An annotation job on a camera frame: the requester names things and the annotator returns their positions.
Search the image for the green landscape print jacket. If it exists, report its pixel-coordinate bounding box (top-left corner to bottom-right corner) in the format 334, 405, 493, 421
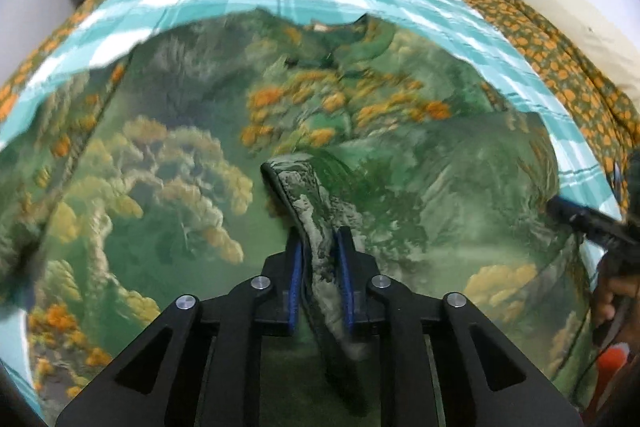
1, 10, 596, 425

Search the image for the person's right hand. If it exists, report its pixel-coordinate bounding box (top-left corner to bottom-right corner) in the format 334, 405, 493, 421
591, 255, 640, 353

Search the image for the olive orange floral bedcover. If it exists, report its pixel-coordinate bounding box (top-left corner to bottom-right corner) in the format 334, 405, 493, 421
1, 0, 639, 208

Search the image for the orange fleece garment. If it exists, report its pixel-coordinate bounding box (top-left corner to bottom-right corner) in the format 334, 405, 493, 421
582, 343, 629, 424

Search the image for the cream pillow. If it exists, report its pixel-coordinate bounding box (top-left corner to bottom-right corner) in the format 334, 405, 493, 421
522, 0, 639, 104

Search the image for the teal white checked bedsheet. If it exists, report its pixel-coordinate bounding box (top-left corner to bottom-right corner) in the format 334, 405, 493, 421
1, 0, 610, 423

